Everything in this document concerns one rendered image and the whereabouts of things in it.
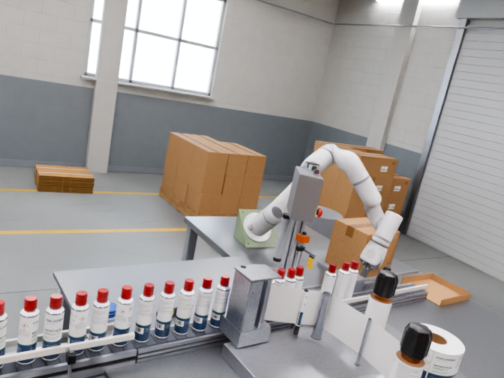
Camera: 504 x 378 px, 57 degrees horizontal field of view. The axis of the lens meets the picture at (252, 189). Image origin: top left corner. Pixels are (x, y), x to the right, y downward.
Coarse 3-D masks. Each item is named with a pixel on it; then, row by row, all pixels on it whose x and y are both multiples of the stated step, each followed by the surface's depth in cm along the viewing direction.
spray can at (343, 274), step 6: (348, 264) 207; (342, 270) 208; (348, 270) 208; (342, 276) 208; (348, 276) 208; (336, 282) 210; (342, 282) 208; (336, 288) 210; (342, 288) 209; (336, 294) 210; (342, 294) 210
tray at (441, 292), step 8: (408, 280) 268; (416, 280) 274; (424, 280) 277; (432, 280) 279; (440, 280) 277; (432, 288) 267; (440, 288) 270; (448, 288) 273; (456, 288) 269; (432, 296) 255; (440, 296) 258; (448, 296) 260; (456, 296) 253; (464, 296) 259; (440, 304) 245
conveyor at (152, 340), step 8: (400, 288) 246; (352, 296) 224; (352, 304) 215; (208, 320) 177; (208, 328) 171; (216, 328) 172; (152, 336) 160; (176, 336) 163; (184, 336) 164; (192, 336) 164; (136, 344) 153; (144, 344) 154; (152, 344) 155
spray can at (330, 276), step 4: (332, 264) 203; (328, 268) 203; (332, 268) 202; (328, 272) 203; (332, 272) 202; (324, 276) 204; (328, 276) 202; (332, 276) 202; (336, 276) 204; (324, 280) 204; (328, 280) 202; (332, 280) 202; (324, 284) 204; (328, 284) 203; (332, 284) 203; (324, 288) 204; (328, 288) 203; (332, 288) 204
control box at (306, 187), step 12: (300, 168) 194; (300, 180) 182; (312, 180) 182; (300, 192) 183; (312, 192) 183; (288, 204) 197; (300, 204) 184; (312, 204) 184; (300, 216) 186; (312, 216) 186
